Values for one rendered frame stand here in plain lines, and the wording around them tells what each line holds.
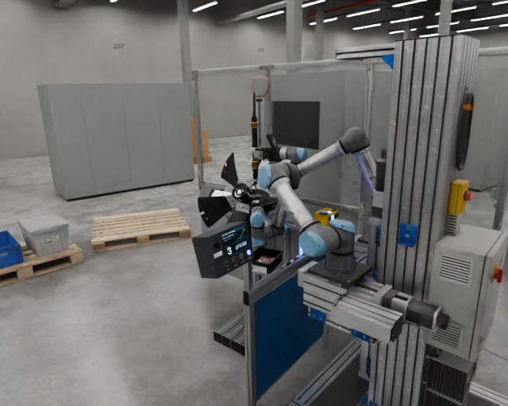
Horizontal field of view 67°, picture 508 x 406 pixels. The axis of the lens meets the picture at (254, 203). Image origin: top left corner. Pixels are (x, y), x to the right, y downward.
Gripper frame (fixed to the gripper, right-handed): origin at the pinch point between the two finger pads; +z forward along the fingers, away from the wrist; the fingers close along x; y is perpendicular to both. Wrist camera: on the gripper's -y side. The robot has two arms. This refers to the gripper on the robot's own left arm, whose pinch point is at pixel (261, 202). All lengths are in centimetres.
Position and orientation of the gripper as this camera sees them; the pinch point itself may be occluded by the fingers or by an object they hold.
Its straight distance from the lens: 238.7
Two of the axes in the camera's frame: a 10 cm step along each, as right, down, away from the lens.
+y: -9.9, 1.1, 0.6
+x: 1.3, 9.5, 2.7
